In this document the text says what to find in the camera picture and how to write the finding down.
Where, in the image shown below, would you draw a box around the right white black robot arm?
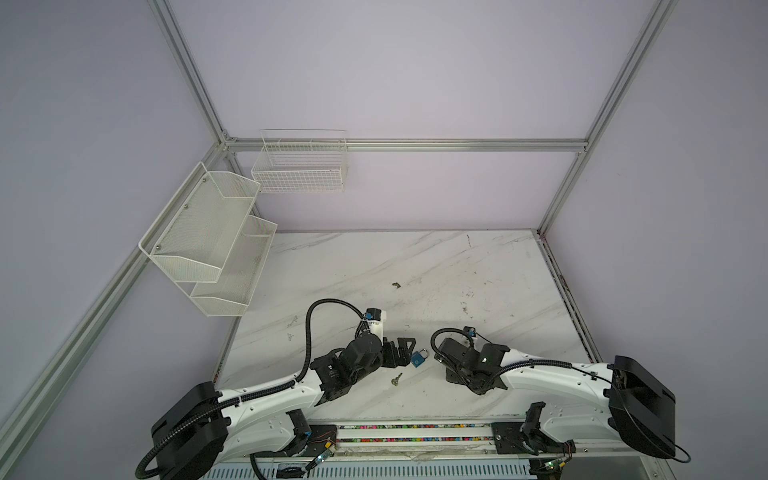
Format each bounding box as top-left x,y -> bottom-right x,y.
430,328 -> 678,460

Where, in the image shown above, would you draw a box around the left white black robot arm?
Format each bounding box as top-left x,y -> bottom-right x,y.
135,332 -> 416,479

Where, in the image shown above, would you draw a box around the large blue padlock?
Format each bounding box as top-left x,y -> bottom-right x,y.
410,349 -> 430,368

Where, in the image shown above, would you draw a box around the white mesh two-tier shelf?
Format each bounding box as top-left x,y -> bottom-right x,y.
138,163 -> 277,317

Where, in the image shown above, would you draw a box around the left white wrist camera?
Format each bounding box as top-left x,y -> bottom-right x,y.
363,308 -> 387,341

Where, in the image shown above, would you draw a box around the left black corrugated cable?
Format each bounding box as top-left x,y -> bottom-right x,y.
134,298 -> 365,480

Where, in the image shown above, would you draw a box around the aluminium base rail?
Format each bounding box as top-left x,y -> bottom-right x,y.
235,419 -> 642,461

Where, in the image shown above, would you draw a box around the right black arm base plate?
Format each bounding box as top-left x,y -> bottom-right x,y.
491,422 -> 576,456

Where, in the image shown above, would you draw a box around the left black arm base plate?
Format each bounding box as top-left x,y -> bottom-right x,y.
285,424 -> 338,458

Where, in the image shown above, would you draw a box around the white wire basket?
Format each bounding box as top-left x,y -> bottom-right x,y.
251,129 -> 348,194

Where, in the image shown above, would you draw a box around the right black cable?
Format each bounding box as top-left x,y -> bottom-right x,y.
430,326 -> 692,464

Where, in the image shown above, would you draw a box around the aluminium frame profiles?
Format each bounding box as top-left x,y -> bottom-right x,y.
1,1 -> 676,463

